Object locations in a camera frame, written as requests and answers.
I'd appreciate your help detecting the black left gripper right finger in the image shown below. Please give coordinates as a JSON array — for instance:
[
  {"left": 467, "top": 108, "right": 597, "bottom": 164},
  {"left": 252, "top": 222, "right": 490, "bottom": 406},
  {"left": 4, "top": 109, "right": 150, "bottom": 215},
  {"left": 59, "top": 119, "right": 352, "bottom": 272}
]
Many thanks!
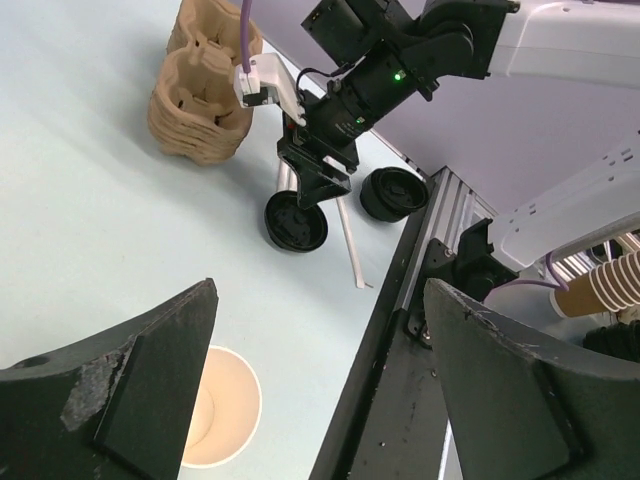
[{"left": 424, "top": 279, "right": 639, "bottom": 479}]

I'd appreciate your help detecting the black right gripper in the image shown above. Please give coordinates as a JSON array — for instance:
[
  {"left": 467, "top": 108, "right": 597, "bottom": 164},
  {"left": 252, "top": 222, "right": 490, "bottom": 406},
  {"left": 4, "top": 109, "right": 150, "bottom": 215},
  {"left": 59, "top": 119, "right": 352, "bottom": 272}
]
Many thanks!
[{"left": 277, "top": 89, "right": 372, "bottom": 209}]

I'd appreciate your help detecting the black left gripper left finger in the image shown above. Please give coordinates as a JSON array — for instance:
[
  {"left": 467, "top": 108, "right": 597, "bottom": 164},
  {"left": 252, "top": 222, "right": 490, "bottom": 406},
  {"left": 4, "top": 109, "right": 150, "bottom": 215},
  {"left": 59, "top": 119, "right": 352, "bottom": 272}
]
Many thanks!
[{"left": 1, "top": 278, "right": 218, "bottom": 479}]

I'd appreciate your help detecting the single black cup lid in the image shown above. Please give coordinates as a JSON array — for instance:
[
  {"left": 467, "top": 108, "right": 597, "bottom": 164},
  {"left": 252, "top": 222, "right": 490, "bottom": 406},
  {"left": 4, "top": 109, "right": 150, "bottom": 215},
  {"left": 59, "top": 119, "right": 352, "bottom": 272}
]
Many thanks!
[{"left": 264, "top": 190, "right": 328, "bottom": 253}]

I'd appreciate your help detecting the single brown paper cup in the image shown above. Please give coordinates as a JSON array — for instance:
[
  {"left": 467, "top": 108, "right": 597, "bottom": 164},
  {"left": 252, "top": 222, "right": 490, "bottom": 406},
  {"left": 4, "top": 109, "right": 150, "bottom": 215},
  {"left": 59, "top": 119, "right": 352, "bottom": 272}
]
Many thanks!
[{"left": 181, "top": 345, "right": 263, "bottom": 469}]

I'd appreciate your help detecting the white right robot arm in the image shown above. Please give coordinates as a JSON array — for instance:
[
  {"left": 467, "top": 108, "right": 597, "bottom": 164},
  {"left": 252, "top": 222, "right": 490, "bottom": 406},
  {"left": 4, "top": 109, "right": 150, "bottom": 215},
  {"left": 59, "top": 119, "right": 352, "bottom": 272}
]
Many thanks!
[{"left": 277, "top": 1, "right": 639, "bottom": 300}]

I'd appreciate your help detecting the stack of black cup lids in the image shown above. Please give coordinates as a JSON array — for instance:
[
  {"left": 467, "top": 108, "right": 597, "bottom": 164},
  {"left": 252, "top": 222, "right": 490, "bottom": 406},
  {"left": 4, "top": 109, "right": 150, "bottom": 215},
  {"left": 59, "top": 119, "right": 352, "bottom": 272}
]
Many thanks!
[{"left": 359, "top": 167, "right": 430, "bottom": 223}]

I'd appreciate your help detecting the white wrapped straw front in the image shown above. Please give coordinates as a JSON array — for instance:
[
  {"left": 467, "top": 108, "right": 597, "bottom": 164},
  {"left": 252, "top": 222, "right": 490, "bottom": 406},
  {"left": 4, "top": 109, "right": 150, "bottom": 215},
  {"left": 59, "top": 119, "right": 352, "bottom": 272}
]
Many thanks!
[{"left": 336, "top": 197, "right": 373, "bottom": 289}]

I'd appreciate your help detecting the stack of brown paper cups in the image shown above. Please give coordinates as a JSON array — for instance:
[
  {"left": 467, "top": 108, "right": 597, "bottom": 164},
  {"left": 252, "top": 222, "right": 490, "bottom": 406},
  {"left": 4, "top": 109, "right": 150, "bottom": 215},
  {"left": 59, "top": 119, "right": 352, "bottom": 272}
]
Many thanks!
[{"left": 550, "top": 251, "right": 639, "bottom": 318}]

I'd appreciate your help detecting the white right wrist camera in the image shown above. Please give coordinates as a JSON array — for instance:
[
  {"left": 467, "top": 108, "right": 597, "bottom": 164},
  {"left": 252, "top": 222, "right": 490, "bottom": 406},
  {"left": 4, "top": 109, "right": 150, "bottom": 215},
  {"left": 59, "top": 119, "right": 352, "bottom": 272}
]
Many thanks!
[{"left": 233, "top": 53, "right": 306, "bottom": 126}]

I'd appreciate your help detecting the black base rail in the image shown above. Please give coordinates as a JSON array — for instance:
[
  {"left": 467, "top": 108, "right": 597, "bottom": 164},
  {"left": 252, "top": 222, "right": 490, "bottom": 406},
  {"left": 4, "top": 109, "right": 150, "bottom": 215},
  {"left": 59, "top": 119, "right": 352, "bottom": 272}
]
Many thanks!
[{"left": 308, "top": 167, "right": 501, "bottom": 480}]

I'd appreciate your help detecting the aluminium frame rail right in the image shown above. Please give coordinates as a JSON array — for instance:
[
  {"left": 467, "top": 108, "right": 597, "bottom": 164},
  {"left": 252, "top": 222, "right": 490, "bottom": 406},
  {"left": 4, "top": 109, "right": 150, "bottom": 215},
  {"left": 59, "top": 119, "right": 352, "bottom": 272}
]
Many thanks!
[{"left": 402, "top": 155, "right": 497, "bottom": 246}]

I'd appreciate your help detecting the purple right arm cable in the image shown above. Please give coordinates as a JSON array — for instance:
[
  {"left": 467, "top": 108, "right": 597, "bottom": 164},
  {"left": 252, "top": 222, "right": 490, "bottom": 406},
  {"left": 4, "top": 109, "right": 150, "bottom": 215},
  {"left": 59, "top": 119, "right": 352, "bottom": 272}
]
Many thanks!
[{"left": 238, "top": 0, "right": 259, "bottom": 76}]

